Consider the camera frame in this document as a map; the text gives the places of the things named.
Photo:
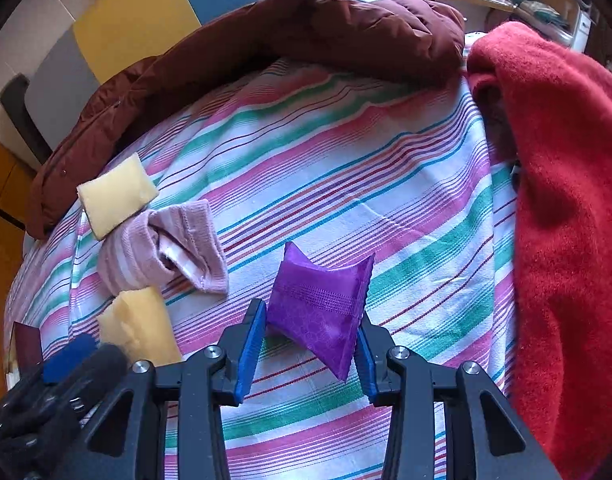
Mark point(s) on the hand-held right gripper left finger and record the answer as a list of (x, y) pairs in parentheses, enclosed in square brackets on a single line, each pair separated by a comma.
[(251, 350)]

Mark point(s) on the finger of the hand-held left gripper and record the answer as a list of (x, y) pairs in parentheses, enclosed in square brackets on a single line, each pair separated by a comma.
[(27, 345), (68, 358)]

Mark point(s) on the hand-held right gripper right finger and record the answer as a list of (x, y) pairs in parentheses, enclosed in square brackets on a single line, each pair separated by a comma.
[(363, 360)]

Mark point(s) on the purple packet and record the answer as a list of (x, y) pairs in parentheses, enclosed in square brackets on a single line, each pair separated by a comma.
[(316, 310)]

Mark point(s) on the yellow sponge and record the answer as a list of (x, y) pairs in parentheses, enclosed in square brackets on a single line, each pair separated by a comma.
[(116, 195), (141, 325)]

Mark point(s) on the wooden wardrobe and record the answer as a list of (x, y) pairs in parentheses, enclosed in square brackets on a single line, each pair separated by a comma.
[(1, 260)]

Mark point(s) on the pink sock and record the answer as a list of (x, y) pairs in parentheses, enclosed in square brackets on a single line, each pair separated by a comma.
[(136, 255)]

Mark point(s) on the striped bed sheet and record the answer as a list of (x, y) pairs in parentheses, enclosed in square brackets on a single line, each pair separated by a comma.
[(336, 175)]

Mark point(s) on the red blanket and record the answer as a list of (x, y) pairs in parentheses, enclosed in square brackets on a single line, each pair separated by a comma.
[(561, 210)]

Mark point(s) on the maroon jacket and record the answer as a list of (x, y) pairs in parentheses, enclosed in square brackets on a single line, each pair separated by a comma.
[(286, 30)]

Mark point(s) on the grey yellow blue headboard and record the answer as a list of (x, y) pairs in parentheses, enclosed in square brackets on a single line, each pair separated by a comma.
[(126, 20)]

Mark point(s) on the side table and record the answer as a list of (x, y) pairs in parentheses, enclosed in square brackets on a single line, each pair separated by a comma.
[(556, 15)]

